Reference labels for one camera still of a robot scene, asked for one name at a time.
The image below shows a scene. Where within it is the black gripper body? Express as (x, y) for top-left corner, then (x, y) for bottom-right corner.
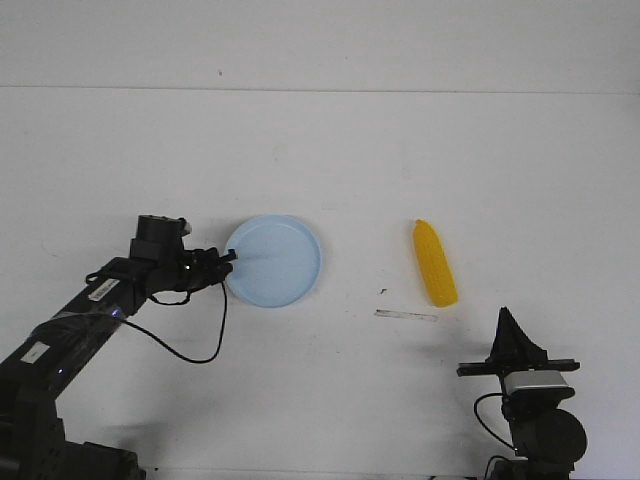
(129, 215), (220, 295)
(456, 359), (580, 383)

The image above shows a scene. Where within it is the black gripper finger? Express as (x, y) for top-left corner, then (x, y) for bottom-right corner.
(214, 263), (233, 283)
(215, 249), (237, 262)
(488, 306), (511, 364)
(505, 308), (548, 362)

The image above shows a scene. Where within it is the light blue round plate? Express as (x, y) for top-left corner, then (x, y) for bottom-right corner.
(226, 215), (323, 308)

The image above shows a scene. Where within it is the yellow toy corn cob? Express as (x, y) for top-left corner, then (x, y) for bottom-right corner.
(412, 219), (459, 308)

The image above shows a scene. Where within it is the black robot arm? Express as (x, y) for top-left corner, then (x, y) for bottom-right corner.
(456, 306), (588, 479)
(1, 215), (237, 479)

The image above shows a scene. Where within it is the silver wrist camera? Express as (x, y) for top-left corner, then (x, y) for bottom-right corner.
(503, 370), (575, 400)

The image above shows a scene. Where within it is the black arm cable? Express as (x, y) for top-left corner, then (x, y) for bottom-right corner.
(119, 280), (229, 365)
(472, 392), (517, 451)

